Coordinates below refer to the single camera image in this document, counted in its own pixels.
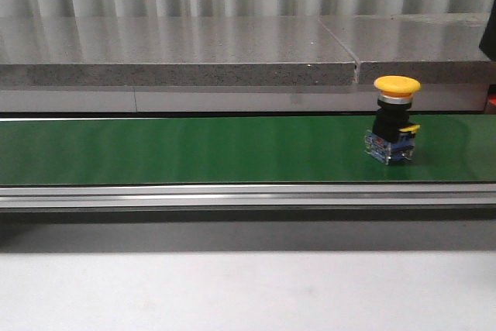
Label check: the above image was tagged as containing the yellow mushroom push button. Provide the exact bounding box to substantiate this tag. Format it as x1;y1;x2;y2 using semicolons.
364;75;421;165

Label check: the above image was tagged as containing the green conveyor belt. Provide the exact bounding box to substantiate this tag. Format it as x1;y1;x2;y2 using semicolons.
1;114;495;186

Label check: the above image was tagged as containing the grey stone slab right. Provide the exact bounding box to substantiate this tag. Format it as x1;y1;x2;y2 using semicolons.
320;13;495;85

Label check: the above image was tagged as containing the grey stone slab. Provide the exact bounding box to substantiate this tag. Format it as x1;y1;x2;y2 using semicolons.
1;16;356;87
320;13;495;85

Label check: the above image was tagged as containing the grey stone slab left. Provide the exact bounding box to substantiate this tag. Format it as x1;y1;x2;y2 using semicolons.
1;16;356;87

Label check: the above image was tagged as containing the aluminium conveyor side rail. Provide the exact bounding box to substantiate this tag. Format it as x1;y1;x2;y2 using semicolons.
1;183;495;212

